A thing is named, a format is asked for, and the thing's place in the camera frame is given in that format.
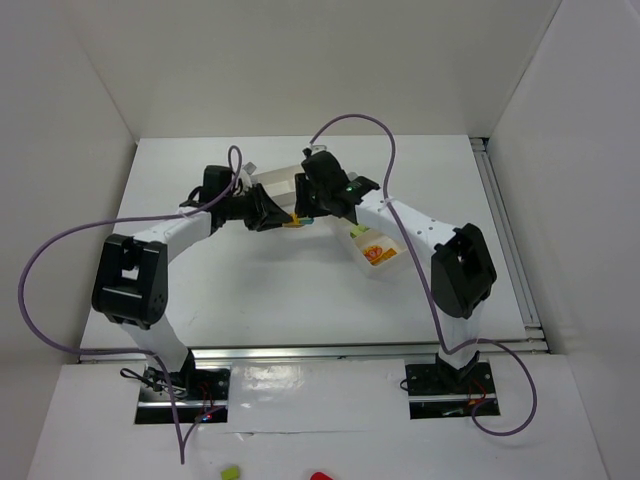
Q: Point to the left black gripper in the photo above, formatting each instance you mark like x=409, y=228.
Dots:
x=257, y=208

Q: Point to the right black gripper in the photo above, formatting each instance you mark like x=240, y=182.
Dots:
x=303, y=193

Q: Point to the round orange patterned lego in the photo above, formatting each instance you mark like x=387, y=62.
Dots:
x=373, y=254

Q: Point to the green lego brick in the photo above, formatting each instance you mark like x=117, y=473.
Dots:
x=358, y=230

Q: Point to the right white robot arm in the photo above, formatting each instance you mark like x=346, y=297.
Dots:
x=453, y=263

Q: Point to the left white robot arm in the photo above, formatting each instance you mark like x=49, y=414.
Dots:
x=132, y=282

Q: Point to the left white divided tray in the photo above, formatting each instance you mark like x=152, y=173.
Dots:
x=280, y=185

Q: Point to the white divided tray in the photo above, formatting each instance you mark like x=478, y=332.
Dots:
x=383, y=271
x=280, y=185

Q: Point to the right white divided tray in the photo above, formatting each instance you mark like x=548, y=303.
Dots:
x=383, y=271

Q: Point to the green lego outside workspace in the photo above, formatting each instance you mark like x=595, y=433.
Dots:
x=230, y=473

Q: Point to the red object at edge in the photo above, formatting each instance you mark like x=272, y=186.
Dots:
x=321, y=475

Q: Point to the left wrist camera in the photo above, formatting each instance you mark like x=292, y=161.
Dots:
x=249, y=168

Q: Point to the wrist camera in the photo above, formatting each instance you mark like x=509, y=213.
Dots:
x=249, y=168
x=311, y=150

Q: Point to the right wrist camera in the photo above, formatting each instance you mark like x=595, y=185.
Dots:
x=311, y=150

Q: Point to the aluminium front rail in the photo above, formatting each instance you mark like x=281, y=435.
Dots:
x=316, y=351

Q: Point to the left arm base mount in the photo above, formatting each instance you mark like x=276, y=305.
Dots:
x=205, y=397

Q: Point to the aluminium side rail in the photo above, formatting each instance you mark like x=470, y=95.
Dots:
x=535, y=335

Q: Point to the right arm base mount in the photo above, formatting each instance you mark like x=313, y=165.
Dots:
x=429, y=397

